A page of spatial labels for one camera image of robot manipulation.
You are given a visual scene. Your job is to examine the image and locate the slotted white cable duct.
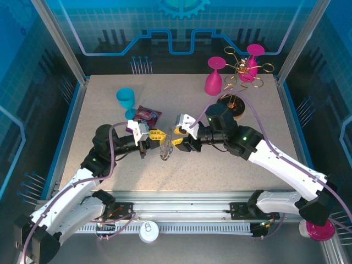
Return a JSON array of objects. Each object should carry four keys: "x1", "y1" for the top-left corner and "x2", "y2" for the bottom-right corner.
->
[{"x1": 43, "y1": 221, "x2": 255, "y2": 235}]

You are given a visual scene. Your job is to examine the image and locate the cyan plastic goblet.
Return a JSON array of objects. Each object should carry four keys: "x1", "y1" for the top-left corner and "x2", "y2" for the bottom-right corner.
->
[{"x1": 115, "y1": 87, "x2": 138, "y2": 120}]

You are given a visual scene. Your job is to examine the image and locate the purple candy bag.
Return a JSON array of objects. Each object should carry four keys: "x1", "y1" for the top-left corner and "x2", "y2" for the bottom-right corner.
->
[{"x1": 125, "y1": 105, "x2": 162, "y2": 133}]

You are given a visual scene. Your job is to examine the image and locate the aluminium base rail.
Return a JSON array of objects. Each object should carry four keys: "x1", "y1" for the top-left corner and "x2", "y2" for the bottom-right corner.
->
[{"x1": 59, "y1": 191, "x2": 331, "y2": 224}]

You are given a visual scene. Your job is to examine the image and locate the white round cap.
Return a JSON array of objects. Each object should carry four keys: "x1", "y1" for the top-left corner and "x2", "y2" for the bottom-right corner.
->
[{"x1": 138, "y1": 221, "x2": 161, "y2": 244}]

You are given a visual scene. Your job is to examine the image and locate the aluminium frame post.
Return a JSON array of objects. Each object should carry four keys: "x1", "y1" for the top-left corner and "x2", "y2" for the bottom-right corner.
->
[
  {"x1": 274, "y1": 0, "x2": 327, "y2": 85},
  {"x1": 30, "y1": 0, "x2": 91, "y2": 85}
]

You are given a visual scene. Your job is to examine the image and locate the pink plastic goblet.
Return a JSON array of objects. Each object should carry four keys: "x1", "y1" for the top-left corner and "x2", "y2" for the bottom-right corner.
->
[
  {"x1": 238, "y1": 43, "x2": 266, "y2": 83},
  {"x1": 203, "y1": 56, "x2": 226, "y2": 96}
]

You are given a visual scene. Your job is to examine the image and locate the gold wire glass rack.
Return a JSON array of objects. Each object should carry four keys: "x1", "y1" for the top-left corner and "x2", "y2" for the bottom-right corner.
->
[{"x1": 215, "y1": 46, "x2": 275, "y2": 119}]

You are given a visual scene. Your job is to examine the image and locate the pink lidded cup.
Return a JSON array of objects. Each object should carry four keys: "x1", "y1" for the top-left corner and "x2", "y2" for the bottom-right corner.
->
[{"x1": 299, "y1": 218, "x2": 336, "y2": 242}]

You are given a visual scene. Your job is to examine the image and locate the silver keyring bunch with opener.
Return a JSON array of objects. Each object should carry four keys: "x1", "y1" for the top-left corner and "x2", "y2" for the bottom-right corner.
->
[{"x1": 158, "y1": 126, "x2": 174, "y2": 162}]

